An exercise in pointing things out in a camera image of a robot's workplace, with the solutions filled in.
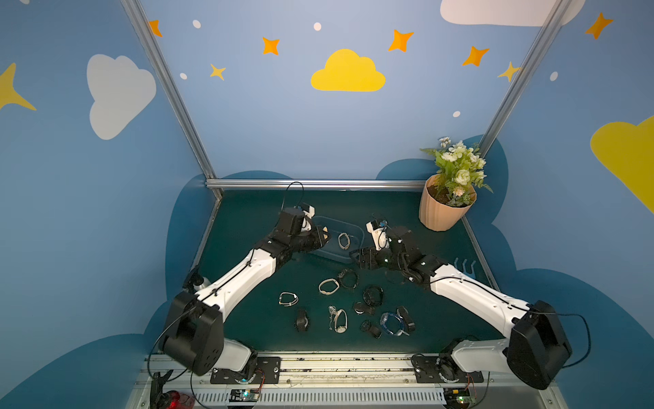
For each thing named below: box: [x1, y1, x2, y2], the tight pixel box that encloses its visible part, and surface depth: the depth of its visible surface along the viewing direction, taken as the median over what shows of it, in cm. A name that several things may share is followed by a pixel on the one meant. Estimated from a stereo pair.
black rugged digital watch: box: [293, 309, 310, 332], surface depth 82 cm
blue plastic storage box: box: [308, 216, 366, 264], surface depth 106 cm
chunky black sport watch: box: [362, 284, 385, 307], surface depth 90 cm
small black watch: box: [359, 319, 383, 340], surface depth 82 cm
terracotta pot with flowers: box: [418, 136, 493, 232], surface depth 98 cm
